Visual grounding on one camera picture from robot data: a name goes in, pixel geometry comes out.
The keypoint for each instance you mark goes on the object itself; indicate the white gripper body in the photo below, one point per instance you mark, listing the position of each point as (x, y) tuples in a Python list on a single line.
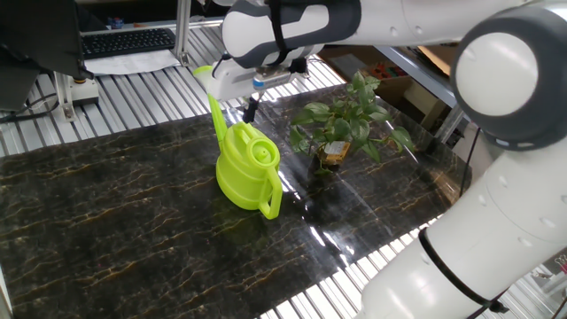
[(230, 82)]

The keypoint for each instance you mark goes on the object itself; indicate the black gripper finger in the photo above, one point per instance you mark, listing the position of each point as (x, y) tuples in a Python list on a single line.
[(248, 111), (256, 104)]

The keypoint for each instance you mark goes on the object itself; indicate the lime green watering can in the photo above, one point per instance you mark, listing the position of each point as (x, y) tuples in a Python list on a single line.
[(243, 177)]

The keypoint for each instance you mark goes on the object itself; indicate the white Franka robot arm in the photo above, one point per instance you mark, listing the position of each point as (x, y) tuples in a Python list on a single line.
[(487, 248)]

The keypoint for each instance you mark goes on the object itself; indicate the green potted plant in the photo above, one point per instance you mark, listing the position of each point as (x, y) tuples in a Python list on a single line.
[(354, 128)]

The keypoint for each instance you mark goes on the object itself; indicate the white paper sheet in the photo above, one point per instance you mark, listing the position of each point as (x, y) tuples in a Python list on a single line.
[(133, 64)]

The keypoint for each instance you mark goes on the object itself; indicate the black keyboard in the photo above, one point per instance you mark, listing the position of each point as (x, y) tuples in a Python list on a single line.
[(128, 42)]

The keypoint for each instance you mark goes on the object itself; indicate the red orange packets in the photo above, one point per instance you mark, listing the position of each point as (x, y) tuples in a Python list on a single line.
[(387, 71)]

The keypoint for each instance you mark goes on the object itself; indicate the brown cardboard box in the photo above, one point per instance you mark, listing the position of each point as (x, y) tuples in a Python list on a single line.
[(398, 91)]

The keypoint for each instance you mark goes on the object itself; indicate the dark marble pattern mat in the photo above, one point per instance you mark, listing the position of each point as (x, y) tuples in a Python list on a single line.
[(133, 221)]

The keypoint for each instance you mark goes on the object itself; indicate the flat cardboard sheet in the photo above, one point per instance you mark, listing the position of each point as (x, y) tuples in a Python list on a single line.
[(436, 57)]

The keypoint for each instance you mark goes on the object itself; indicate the aluminium shelf leg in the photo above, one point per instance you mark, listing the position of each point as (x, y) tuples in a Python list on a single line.
[(449, 124)]

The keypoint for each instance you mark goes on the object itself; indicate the black monitor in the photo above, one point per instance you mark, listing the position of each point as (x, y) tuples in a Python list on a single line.
[(35, 35)]

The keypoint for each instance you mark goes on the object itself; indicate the aluminium horizontal frame rail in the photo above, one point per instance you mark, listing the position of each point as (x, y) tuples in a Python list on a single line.
[(206, 22)]

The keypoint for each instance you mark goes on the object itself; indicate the aluminium vertical frame post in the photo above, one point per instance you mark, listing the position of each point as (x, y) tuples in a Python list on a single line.
[(182, 26)]

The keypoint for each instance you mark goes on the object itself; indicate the aluminium upright bracket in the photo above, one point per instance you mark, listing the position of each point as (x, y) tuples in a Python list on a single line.
[(65, 97)]

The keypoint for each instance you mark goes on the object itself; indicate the grey metal shelf rail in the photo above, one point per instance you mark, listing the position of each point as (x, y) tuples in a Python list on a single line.
[(421, 71)]

